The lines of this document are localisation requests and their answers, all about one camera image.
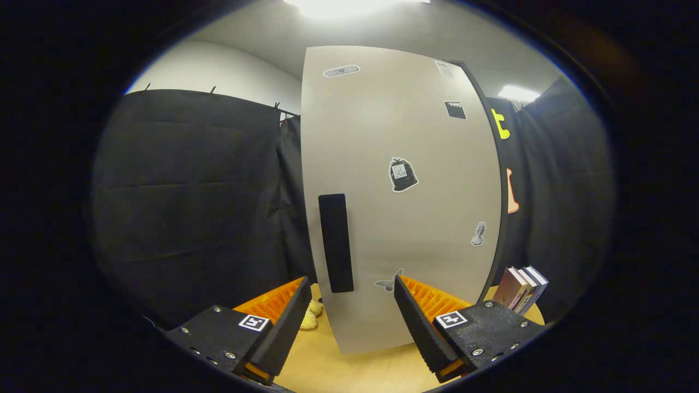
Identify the yellow plush toy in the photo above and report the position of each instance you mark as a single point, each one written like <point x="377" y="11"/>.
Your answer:
<point x="310" y="321"/>

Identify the dark grey cabinet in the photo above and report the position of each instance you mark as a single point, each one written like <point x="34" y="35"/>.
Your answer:
<point x="499" y="180"/>

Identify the black backdrop cloth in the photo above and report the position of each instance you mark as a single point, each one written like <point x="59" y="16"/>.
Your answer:
<point x="191" y="191"/>

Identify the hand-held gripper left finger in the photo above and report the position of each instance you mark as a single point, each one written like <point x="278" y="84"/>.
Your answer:
<point x="286" y="327"/>

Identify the brown spine book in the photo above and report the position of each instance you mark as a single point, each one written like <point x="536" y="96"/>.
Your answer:
<point x="527" y="292"/>

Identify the large ceiling light panel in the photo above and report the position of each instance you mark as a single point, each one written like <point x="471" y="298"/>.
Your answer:
<point x="355" y="6"/>

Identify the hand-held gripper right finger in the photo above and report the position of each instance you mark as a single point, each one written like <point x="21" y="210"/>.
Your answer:
<point x="420" y="327"/>

